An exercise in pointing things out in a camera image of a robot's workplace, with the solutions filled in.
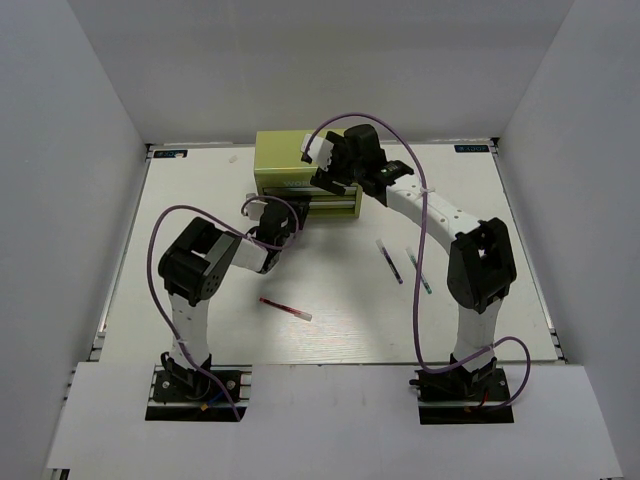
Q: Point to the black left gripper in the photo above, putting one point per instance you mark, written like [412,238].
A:
[301,208]

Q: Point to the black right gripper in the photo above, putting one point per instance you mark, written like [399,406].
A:
[328,179]

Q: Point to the green metal drawer cabinet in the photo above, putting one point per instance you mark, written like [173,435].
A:
[279,171]

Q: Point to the red ink pen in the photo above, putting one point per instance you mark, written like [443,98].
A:
[295,312]

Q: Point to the purple ink pen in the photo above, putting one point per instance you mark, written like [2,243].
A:
[383,250]

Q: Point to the green ink pen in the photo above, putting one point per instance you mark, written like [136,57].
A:
[413,259]

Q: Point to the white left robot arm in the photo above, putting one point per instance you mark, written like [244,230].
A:
[194,266]

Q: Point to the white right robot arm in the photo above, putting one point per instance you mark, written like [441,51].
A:
[481,266]

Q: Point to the right blue corner label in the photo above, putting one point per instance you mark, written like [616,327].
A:
[471,148]

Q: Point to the blue corner label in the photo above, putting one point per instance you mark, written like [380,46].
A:
[471,148]
[170,154]

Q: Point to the left blue corner label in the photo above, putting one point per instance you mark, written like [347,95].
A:
[170,154]

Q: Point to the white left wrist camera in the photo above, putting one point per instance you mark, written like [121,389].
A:
[253,209]

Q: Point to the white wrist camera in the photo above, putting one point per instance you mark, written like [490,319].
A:
[317,150]
[253,209]

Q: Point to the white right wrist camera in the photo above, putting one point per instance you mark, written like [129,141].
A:
[317,150]

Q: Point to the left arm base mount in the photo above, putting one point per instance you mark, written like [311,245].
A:
[185,395]

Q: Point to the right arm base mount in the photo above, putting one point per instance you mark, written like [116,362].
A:
[446,400]

